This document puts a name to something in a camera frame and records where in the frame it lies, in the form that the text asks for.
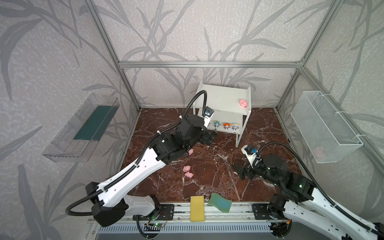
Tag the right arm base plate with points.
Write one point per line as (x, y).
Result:
(266, 212)

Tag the clear plastic wall bin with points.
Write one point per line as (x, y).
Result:
(79, 138)

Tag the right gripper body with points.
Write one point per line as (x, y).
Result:
(246, 170)

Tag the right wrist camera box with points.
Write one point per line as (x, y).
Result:
(252, 155)

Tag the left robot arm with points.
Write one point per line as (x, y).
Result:
(109, 201)

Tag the green blue cat figurine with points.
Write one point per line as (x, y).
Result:
(216, 124)

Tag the white two-tier metal shelf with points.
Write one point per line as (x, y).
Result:
(225, 102)

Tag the white wire mesh basket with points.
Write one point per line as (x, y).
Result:
(322, 125)

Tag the green sponge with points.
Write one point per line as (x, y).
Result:
(220, 203)

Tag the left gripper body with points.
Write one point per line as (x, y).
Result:
(207, 137)

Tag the yellow sponge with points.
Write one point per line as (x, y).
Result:
(197, 211)

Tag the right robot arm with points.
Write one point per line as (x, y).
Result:
(302, 200)

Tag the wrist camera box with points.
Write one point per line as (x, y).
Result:
(207, 116)
(252, 155)

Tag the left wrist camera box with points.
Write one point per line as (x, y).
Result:
(207, 116)

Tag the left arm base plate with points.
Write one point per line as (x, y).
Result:
(163, 213)

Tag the orange crab blue cat figurine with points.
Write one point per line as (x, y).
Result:
(226, 126)

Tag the white hooded blue cat figurine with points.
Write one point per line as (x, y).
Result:
(235, 127)

